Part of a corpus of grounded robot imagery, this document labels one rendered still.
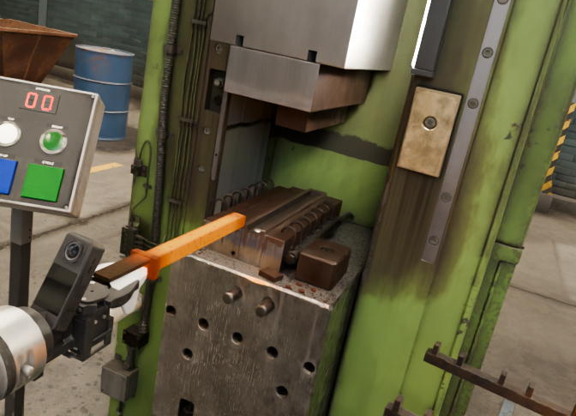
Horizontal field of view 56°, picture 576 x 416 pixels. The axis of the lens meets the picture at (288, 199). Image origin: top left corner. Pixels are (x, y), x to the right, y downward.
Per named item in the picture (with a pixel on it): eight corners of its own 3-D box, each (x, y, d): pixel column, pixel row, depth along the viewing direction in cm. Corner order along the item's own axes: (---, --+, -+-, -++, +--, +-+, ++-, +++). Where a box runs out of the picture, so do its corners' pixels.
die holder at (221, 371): (291, 484, 120) (332, 307, 107) (150, 414, 133) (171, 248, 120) (357, 363, 171) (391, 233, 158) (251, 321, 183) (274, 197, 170)
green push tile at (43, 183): (55, 202, 116) (63, 168, 117) (20, 196, 115) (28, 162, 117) (58, 203, 118) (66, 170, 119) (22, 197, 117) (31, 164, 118)
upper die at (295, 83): (310, 112, 107) (320, 63, 104) (223, 91, 113) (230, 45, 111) (364, 103, 145) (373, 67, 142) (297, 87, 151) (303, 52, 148)
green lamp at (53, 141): (55, 154, 118) (57, 135, 116) (39, 149, 119) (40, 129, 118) (66, 153, 120) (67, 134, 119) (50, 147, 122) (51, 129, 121)
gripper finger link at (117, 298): (120, 282, 76) (72, 305, 68) (121, 271, 75) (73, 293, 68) (147, 294, 74) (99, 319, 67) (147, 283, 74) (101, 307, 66)
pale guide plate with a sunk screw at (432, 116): (438, 177, 112) (460, 96, 107) (395, 166, 115) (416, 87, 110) (439, 176, 114) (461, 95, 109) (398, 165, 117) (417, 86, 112)
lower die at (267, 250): (279, 274, 117) (285, 238, 115) (200, 245, 124) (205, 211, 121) (337, 226, 155) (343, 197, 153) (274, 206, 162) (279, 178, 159)
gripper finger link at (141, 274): (141, 296, 81) (95, 321, 73) (145, 261, 80) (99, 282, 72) (158, 304, 80) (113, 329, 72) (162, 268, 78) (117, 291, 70)
